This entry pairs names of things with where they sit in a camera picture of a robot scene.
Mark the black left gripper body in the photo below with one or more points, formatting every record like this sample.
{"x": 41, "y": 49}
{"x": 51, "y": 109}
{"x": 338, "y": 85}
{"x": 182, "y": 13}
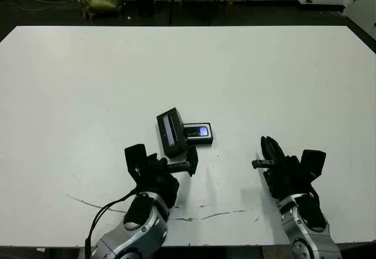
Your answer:
{"x": 158, "y": 182}

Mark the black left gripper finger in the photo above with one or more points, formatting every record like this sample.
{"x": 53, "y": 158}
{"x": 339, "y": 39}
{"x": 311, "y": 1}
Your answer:
{"x": 163, "y": 161}
{"x": 191, "y": 160}

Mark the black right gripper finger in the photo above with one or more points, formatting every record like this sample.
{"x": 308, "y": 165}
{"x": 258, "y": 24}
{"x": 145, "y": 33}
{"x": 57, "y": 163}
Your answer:
{"x": 276, "y": 153}
{"x": 266, "y": 150}

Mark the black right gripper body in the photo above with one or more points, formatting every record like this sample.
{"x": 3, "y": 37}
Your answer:
{"x": 288, "y": 176}

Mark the black box lid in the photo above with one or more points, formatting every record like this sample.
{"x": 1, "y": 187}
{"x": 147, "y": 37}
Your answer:
{"x": 171, "y": 132}

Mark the black box base white insert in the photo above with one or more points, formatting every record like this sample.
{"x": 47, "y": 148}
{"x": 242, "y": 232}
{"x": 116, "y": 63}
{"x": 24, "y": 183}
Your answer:
{"x": 199, "y": 141}

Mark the black waste bin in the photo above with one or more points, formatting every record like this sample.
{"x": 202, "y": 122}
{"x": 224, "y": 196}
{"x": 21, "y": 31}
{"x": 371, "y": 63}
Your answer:
{"x": 144, "y": 0}

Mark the white door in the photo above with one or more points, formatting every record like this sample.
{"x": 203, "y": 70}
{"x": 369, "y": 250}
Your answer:
{"x": 364, "y": 0}

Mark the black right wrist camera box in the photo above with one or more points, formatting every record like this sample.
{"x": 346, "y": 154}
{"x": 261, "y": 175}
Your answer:
{"x": 312, "y": 163}

